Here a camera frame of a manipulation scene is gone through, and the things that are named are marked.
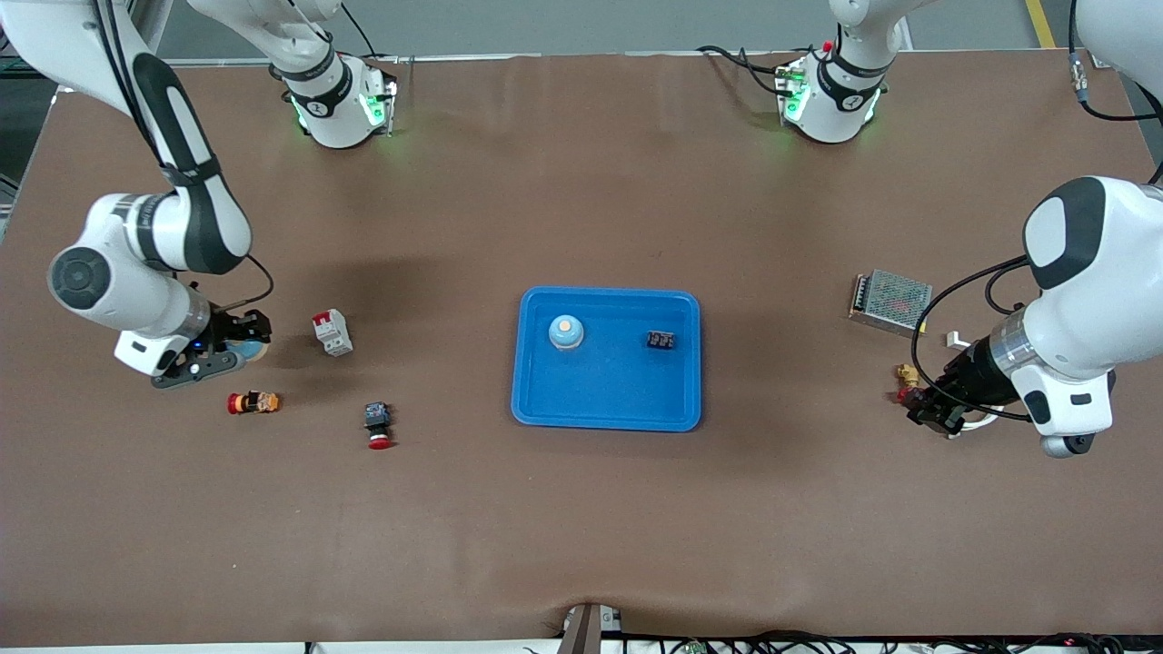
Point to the white red circuit breaker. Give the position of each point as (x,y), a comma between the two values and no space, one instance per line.
(332,332)

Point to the blue call bell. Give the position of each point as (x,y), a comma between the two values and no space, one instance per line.
(565,331)
(250,354)

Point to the grey camera stand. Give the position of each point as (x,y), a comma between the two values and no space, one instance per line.
(586,631)

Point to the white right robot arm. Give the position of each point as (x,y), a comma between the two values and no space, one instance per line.
(109,282)

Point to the blue plastic tray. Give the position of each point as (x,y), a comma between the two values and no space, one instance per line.
(604,400)

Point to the brown table mat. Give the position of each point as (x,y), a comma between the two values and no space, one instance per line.
(581,527)

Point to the white curved plastic bracket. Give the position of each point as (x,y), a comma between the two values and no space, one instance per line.
(956,340)

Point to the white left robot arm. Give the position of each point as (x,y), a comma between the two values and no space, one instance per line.
(1090,272)

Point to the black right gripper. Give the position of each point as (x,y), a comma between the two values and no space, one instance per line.
(229,328)

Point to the metal mesh power supply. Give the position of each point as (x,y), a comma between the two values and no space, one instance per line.
(892,302)

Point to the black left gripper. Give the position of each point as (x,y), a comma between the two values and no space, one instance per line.
(969,379)

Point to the red mushroom push button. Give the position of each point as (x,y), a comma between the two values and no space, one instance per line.
(378,427)

